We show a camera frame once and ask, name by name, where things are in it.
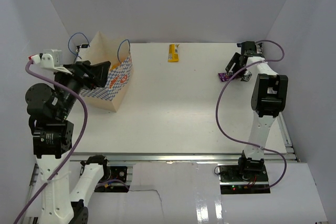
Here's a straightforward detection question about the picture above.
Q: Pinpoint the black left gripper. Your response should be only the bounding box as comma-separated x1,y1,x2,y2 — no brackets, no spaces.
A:
54,59,110,118

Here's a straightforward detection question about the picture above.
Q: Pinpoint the purple M&M's packet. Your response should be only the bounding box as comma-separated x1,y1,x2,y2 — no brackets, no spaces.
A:
218,71,234,82

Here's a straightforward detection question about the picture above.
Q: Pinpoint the orange candy bag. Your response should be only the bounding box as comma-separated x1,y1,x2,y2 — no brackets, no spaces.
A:
110,63,120,70

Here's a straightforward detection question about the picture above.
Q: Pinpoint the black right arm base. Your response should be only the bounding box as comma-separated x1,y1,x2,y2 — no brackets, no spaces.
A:
214,165,270,195

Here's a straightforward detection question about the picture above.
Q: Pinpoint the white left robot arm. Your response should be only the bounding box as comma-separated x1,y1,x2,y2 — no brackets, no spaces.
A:
25,61,111,223

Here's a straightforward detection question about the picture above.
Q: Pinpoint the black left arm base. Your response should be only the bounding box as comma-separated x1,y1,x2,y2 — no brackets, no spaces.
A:
96,166,129,193

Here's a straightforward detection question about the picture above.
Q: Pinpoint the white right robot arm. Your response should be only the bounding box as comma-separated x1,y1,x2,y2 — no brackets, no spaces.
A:
225,41,288,182

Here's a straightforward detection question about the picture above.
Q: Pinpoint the blue checkered paper bag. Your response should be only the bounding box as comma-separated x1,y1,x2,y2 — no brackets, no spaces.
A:
76,31,133,112

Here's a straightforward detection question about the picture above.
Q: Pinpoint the yellow snack bar far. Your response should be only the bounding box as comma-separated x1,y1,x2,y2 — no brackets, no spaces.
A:
167,44,179,62

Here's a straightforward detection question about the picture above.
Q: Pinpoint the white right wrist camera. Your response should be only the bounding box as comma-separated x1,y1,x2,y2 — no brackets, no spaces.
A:
240,69,252,82

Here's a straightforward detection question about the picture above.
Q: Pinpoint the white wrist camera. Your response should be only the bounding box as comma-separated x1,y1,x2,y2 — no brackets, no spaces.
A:
240,69,252,82
28,49,72,74

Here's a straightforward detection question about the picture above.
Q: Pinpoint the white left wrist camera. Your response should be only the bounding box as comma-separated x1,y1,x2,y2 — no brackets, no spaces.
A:
28,49,72,74

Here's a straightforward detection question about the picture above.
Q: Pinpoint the aluminium table edge rail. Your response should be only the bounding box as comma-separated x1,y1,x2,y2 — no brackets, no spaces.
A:
70,153,297,162

